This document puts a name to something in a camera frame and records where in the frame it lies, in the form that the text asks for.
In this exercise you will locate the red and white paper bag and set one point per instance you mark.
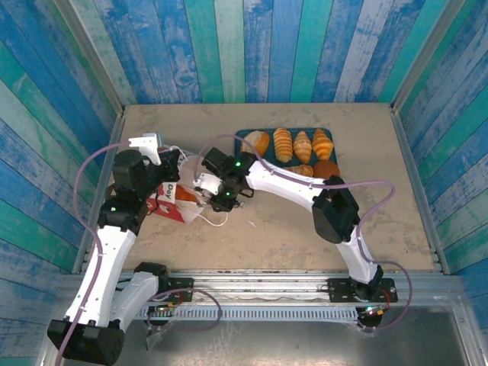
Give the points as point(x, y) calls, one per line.
point(167, 207)

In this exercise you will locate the fake baguette loaf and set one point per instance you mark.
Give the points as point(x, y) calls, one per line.
point(261, 137)

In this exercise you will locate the ridged spiral fake croissant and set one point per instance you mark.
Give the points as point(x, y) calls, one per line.
point(283, 145)

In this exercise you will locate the striped fake bread roll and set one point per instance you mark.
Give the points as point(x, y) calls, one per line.
point(303, 169)

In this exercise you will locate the pale fake croissant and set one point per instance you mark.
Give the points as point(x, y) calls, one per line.
point(302, 146)

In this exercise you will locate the round brown fake bun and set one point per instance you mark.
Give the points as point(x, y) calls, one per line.
point(324, 167)

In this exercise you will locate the golden fake croissant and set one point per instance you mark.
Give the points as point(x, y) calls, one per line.
point(322, 145)

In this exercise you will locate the teal plastic tray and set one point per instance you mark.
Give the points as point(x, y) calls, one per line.
point(333, 157)

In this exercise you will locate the small black mounting plate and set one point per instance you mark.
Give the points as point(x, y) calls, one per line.
point(183, 286)

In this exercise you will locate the small circuit board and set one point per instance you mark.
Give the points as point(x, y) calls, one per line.
point(164, 307)
point(375, 310)

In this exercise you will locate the wide black mounting plate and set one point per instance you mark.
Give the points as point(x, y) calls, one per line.
point(339, 289)

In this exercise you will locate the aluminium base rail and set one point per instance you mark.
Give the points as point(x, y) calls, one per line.
point(259, 289)

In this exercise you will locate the aluminium corner post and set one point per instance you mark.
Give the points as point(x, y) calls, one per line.
point(421, 53)
point(93, 53)

